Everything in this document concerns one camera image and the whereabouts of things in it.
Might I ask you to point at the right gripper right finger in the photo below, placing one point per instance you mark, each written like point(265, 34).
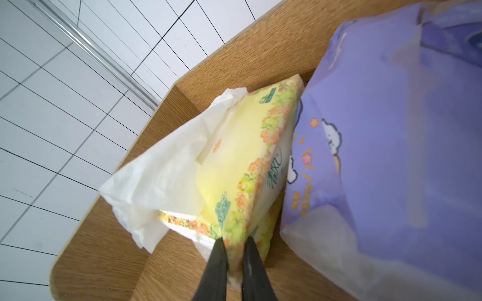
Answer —
point(255, 282)

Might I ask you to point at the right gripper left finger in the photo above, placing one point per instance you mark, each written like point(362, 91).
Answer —
point(213, 284)

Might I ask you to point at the yellow floral tissue pack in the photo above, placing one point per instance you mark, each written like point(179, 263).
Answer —
point(220, 175)

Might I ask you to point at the purple tissue pack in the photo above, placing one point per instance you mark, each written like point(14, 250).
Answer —
point(384, 185)

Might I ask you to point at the wooden three-tier shelf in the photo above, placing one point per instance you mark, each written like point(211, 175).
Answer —
point(103, 262)

